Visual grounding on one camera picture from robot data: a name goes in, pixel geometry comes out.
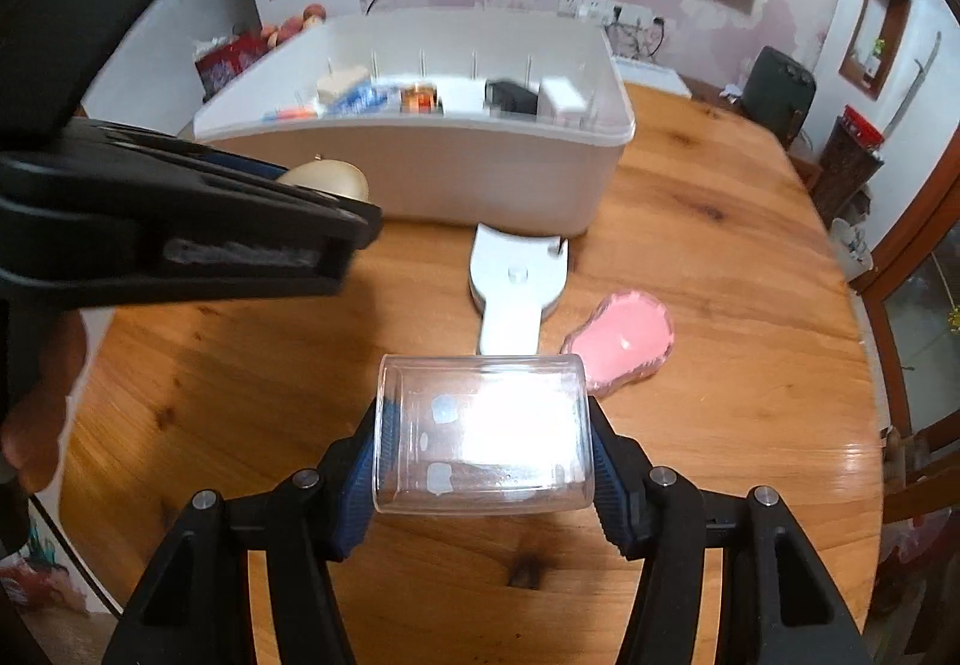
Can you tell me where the white usb wall charger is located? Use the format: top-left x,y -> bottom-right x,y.
537,77 -> 587,117

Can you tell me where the black power adapter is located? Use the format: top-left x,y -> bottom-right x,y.
485,80 -> 539,116

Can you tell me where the green gold perfume bottle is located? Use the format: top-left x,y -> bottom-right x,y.
400,83 -> 443,114

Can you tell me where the dark cylinder red-lid stand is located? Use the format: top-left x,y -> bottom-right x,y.
811,106 -> 885,226

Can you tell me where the beige rectangular box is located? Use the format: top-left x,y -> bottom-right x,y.
316,65 -> 371,106

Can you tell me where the red tissue box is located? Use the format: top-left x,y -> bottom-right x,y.
194,32 -> 267,101

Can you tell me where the person's left hand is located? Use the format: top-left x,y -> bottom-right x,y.
2,311 -> 88,495

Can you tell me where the blue labelled white box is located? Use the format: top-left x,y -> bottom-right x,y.
325,82 -> 398,117

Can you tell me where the basket of peaches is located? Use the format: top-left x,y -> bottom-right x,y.
260,4 -> 327,49

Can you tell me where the white set-top box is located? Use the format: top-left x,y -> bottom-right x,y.
613,55 -> 693,99

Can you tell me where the white wall socket strip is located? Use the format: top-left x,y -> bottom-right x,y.
556,0 -> 654,28

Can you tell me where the white small bucket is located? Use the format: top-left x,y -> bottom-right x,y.
828,218 -> 874,281

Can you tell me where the clear plastic box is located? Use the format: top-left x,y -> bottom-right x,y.
371,355 -> 596,517

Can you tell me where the white handheld tape measure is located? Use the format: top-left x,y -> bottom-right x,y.
469,224 -> 568,356

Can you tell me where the multicolour puzzle cube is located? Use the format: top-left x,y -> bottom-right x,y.
262,106 -> 317,122

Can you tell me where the dark green air fryer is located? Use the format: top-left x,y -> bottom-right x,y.
740,46 -> 817,148

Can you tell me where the white plastic storage bin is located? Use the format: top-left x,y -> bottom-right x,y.
194,8 -> 636,238

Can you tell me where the gold oval compact case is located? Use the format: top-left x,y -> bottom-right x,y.
277,158 -> 370,202

